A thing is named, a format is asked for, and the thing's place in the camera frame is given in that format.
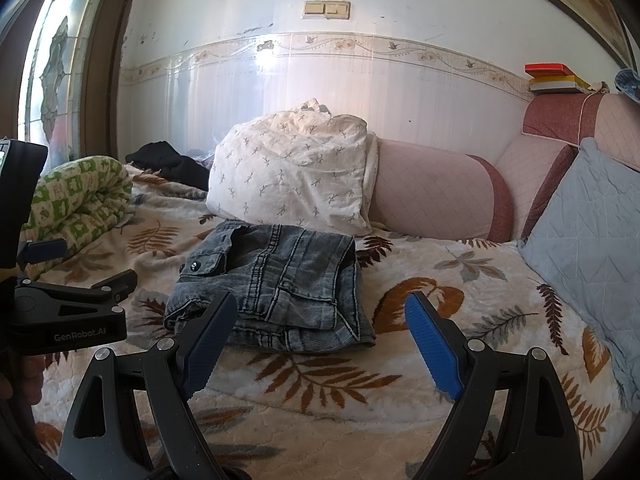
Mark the leaf printed blanket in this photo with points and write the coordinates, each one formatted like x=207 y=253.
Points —
x=400 y=260

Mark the yellowed wall switch panel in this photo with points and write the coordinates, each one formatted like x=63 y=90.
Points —
x=327 y=10

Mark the white sprig printed pillow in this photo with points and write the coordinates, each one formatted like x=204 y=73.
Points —
x=290 y=170

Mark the grey denim pants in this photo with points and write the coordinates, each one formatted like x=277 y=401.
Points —
x=290 y=270

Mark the red book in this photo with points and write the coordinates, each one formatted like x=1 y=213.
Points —
x=546 y=67

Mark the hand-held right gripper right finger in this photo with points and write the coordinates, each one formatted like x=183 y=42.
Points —
x=435 y=350

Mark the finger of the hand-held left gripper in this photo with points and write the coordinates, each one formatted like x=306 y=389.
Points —
x=47 y=251
x=107 y=285

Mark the pink padded headboard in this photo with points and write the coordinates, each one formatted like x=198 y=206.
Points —
x=555 y=115

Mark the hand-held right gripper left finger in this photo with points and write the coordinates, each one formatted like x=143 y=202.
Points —
x=210 y=350

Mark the black clothing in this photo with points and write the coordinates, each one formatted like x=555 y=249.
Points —
x=170 y=162

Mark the pale book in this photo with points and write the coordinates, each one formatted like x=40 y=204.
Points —
x=552 y=88

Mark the brown wooden frame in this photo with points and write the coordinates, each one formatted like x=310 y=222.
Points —
x=107 y=60

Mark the green checked rolled blanket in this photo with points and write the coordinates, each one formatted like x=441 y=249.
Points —
x=75 y=195

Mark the pink bolster cushion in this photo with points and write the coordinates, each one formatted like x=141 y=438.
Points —
x=430 y=190

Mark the person's left hand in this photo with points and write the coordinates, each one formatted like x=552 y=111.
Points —
x=27 y=377

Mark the yellow book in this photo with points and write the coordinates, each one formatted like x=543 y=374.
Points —
x=557 y=79

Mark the light blue quilted pillow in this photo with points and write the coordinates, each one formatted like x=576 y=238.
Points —
x=590 y=240

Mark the stained glass window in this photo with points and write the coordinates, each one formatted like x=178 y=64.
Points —
x=55 y=70

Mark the blue patterned cloth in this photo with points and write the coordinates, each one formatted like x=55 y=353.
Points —
x=629 y=85

